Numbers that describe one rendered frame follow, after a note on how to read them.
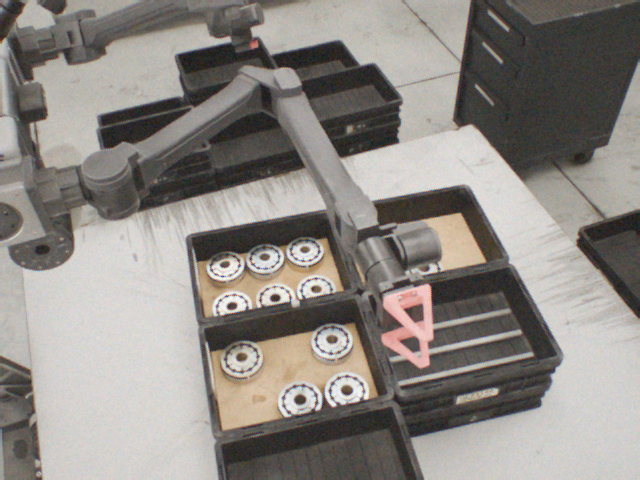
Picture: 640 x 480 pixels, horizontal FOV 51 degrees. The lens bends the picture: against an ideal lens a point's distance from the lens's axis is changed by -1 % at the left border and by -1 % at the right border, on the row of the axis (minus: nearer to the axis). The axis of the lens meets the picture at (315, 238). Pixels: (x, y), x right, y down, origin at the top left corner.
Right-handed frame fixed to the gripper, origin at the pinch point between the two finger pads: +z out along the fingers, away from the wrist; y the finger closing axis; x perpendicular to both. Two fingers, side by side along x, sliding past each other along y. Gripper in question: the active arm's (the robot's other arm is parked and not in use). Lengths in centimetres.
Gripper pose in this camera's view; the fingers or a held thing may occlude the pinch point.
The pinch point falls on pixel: (423, 349)
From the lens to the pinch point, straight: 95.2
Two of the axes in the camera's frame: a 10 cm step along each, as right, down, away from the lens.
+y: 0.4, 6.8, 7.3
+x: -9.5, 2.6, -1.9
